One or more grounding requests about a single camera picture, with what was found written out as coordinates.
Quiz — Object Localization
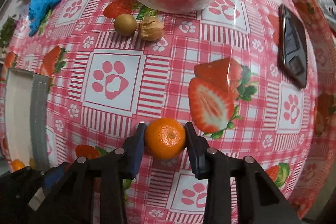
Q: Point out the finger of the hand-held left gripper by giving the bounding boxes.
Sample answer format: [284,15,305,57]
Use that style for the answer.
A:
[43,162,69,189]

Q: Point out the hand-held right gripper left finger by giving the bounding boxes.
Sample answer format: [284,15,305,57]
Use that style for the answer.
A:
[39,122,147,224]

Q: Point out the dimpled mandarin orange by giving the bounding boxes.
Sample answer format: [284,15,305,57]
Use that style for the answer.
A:
[144,117,187,160]

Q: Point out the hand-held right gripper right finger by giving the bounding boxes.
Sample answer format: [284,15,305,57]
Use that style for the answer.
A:
[184,122,302,224]

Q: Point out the brown longan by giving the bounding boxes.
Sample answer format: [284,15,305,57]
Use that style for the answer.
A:
[114,14,138,36]

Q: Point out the small smooth orange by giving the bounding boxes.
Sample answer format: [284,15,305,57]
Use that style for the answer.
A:
[11,159,26,171]

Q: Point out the white rectangular tray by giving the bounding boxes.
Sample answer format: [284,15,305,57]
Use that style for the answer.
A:
[4,68,51,172]

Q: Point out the brown fruits beside bowl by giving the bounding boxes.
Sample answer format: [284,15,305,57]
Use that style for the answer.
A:
[139,17,164,41]

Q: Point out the black smartphone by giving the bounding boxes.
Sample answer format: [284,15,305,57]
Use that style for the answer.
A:
[277,4,308,88]

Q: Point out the green potted plant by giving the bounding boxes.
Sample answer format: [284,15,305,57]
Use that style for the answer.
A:
[0,17,16,51]

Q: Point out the strawberry print plastic tablecloth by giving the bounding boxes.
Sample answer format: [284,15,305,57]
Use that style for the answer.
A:
[0,0,334,224]

